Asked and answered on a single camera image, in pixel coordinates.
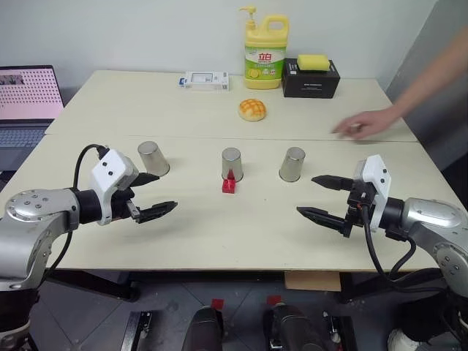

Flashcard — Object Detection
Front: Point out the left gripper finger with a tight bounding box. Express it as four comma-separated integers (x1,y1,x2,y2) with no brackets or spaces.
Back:
136,173,161,188
132,200,179,225

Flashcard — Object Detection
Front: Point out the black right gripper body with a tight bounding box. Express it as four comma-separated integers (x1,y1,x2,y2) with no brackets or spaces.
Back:
341,179,378,239

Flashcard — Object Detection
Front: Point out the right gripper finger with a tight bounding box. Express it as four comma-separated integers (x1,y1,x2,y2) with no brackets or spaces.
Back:
310,175,355,192
296,205,349,235

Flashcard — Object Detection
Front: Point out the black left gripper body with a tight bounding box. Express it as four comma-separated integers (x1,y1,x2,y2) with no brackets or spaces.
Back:
110,173,144,223

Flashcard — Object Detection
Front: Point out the person's bare hand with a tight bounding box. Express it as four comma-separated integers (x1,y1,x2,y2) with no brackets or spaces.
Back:
330,108,399,141

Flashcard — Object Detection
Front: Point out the steel cup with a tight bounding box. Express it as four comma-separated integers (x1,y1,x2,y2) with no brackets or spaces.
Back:
279,146,307,183
221,147,245,183
137,140,171,176

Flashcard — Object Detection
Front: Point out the brown cardboard piece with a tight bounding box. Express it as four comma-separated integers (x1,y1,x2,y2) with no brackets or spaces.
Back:
284,271,343,293

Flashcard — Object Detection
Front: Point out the black cardboard box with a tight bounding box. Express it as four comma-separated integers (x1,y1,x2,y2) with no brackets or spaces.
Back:
282,57,341,99

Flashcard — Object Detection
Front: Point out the golden bread bun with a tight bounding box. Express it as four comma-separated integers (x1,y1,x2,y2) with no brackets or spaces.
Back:
238,98,268,124

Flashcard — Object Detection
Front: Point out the white flat package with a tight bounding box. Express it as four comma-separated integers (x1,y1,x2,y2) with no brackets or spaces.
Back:
178,71,233,93

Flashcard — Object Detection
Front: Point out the dark rounded shape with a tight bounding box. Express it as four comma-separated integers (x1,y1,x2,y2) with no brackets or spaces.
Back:
263,301,327,351
181,305,226,351

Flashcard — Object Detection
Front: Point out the yellow sponge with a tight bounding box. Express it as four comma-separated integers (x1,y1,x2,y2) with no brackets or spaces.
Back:
296,53,330,72

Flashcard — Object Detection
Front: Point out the white shoe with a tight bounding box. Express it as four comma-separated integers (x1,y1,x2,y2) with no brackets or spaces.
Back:
387,328,422,351

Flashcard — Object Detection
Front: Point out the grey laptop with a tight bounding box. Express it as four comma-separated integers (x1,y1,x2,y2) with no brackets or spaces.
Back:
0,65,66,173

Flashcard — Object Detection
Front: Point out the yellow dish soap bottle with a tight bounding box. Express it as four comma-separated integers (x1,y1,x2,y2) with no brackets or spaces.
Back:
239,4,290,91

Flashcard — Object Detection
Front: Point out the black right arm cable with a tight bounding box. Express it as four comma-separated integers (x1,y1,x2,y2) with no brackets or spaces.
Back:
359,203,449,293

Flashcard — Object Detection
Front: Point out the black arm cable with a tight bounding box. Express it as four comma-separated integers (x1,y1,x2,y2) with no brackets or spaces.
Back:
359,203,449,293
43,144,110,283

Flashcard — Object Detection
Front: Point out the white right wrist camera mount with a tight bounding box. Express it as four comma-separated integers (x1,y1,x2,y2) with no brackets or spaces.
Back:
352,154,393,233

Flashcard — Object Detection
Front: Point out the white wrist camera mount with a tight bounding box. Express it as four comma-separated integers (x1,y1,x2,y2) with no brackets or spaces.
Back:
89,148,140,226
352,154,393,233

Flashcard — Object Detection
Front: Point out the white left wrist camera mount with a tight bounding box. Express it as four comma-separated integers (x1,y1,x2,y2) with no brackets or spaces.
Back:
89,148,140,226

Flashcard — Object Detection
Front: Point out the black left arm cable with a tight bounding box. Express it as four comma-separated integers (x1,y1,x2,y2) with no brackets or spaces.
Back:
43,144,110,283

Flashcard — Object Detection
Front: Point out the black table frame leg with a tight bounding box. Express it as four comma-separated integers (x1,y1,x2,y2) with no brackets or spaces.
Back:
44,269,142,302
337,270,451,305

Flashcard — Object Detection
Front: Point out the black floor stand rail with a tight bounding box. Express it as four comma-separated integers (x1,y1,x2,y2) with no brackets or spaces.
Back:
119,309,162,351
321,310,360,351

